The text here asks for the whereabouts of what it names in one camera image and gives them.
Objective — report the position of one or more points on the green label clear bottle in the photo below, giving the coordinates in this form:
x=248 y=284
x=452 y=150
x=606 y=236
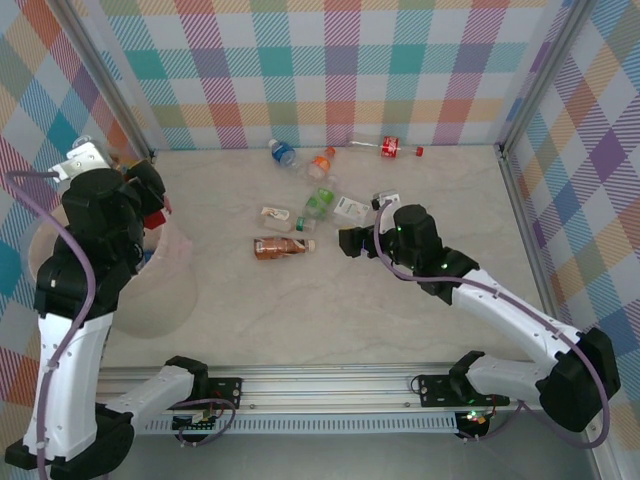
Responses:
x=322 y=196

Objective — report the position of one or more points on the white label bottle green cap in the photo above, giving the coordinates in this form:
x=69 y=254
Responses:
x=274 y=215

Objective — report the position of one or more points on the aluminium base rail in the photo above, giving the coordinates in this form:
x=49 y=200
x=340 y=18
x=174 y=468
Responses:
x=325 y=387

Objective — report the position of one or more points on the beige plastic bin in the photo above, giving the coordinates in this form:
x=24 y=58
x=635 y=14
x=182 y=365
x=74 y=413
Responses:
x=165 y=300

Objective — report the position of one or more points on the aluminium frame post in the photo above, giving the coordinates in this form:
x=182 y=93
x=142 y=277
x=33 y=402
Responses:
x=107 y=75
x=545 y=75

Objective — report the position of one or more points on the orange label bottle amber cap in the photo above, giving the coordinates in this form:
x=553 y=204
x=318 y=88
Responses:
x=156 y=220

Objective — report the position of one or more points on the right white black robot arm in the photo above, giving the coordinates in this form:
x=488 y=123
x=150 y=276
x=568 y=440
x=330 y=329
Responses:
x=510 y=315

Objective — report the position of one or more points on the brown drink bottle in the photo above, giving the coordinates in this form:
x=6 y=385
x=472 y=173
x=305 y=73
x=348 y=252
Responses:
x=280 y=247

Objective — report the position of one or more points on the small circuit board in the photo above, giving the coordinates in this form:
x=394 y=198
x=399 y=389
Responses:
x=477 y=419
x=197 y=426

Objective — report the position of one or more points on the aluminium frame side bar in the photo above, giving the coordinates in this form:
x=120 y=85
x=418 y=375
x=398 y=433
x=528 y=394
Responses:
x=529 y=225

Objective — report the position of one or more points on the blue label bottle blue cap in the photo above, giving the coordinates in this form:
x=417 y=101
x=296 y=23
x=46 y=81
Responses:
x=279 y=151

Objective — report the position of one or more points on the red label cola bottle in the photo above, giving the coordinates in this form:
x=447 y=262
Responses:
x=390 y=146

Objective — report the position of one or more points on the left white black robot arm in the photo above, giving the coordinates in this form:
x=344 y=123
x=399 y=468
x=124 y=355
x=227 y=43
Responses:
x=75 y=375

